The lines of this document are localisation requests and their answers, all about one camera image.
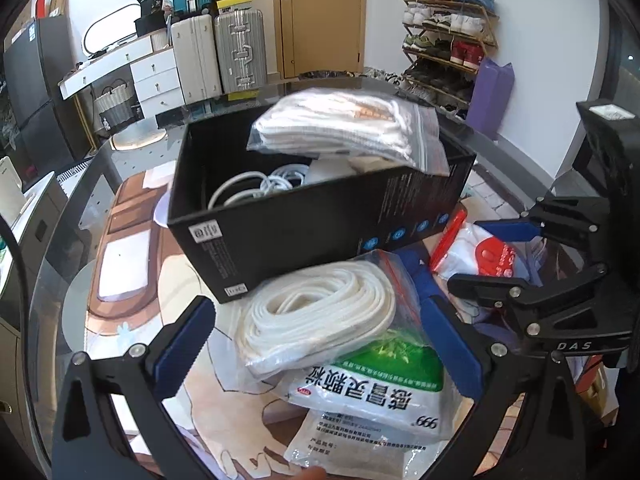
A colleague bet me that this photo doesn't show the black cardboard box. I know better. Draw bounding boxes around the black cardboard box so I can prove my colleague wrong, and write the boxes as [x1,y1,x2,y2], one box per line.
[166,87,477,305]

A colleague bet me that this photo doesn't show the woven basket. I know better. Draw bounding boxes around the woven basket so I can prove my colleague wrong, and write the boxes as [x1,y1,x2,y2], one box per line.
[92,79,139,129]

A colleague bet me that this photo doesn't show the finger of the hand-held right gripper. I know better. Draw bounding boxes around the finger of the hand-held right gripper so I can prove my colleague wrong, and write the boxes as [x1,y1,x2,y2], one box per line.
[474,196,610,261]
[446,261,610,337]

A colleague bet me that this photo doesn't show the grey side cabinet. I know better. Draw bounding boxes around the grey side cabinet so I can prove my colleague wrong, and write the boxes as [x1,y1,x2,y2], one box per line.
[0,171,69,313]

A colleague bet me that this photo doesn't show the white suitcase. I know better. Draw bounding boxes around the white suitcase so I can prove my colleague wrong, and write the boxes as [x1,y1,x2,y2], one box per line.
[169,12,224,107]

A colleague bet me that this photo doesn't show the white charging cable bundle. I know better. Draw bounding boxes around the white charging cable bundle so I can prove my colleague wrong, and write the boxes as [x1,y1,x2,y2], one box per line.
[206,161,312,212]

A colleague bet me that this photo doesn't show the white appliance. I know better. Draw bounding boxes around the white appliance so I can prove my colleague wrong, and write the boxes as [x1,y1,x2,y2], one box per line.
[0,155,27,222]

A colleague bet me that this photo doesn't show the shoes on floor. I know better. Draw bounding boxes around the shoes on floor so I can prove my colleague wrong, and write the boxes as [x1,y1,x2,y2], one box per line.
[359,66,407,87]

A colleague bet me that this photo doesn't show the shoe rack with shoes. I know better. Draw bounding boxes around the shoe rack with shoes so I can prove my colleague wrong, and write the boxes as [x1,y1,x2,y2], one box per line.
[396,0,502,115]

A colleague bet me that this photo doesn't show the printed desk mat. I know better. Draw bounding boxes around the printed desk mat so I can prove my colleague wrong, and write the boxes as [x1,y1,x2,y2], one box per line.
[84,170,556,480]

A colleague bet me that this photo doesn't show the black refrigerator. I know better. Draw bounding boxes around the black refrigerator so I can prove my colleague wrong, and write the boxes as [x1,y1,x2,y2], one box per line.
[2,14,90,182]

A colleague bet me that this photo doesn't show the purple bag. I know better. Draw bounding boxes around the purple bag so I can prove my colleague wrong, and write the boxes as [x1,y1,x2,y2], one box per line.
[464,57,517,142]

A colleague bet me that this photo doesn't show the black bag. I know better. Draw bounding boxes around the black bag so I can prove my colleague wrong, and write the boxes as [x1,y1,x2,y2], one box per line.
[133,0,174,39]

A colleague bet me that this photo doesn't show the wooden door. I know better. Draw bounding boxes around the wooden door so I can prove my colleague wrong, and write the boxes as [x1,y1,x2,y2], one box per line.
[271,0,369,82]

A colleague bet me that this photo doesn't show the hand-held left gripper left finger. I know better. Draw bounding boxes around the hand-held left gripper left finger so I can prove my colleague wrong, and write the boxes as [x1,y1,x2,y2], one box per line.
[50,295,218,480]

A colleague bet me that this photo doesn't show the zip bag of thin white cord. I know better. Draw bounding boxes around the zip bag of thin white cord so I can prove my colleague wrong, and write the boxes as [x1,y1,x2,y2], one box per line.
[246,87,452,177]

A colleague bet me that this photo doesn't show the silver suitcase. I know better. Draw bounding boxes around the silver suitcase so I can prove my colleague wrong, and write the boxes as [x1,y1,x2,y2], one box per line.
[213,7,269,94]

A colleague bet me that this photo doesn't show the red white plastic packet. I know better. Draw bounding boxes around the red white plastic packet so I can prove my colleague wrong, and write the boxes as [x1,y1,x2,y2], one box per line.
[429,209,522,287]

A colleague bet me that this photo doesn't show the green white medicine packet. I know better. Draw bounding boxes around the green white medicine packet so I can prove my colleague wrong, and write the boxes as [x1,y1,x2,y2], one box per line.
[283,406,432,480]
[284,339,462,437]

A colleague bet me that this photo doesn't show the white vanity desk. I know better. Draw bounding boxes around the white vanity desk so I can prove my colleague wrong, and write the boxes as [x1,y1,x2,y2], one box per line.
[57,32,187,127]

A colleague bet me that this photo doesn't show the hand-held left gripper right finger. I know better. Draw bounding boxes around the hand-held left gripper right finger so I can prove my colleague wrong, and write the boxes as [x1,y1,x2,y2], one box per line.
[419,295,587,480]

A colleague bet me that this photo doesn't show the oval mirror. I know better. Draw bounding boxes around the oval mirror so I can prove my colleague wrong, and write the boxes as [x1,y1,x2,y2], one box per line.
[81,2,144,57]

